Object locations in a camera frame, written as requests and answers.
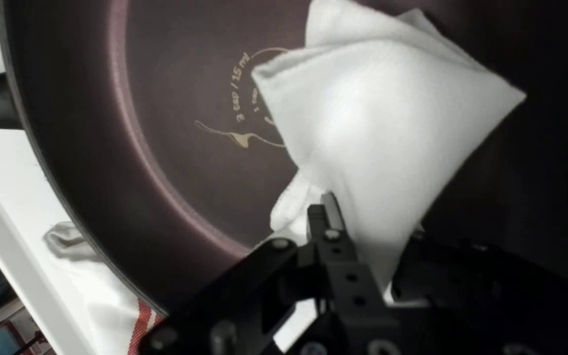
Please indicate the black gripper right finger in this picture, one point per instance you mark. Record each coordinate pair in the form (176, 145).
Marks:
(493, 297)

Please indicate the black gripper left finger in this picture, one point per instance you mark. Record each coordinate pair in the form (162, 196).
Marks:
(335, 277)

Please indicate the plain white cloth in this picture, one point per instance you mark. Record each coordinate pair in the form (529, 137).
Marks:
(375, 131)

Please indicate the dark nonstick frying pan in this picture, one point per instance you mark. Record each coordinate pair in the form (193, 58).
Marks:
(166, 131)

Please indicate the white towel with red stripes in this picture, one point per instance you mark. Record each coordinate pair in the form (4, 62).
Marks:
(109, 316)

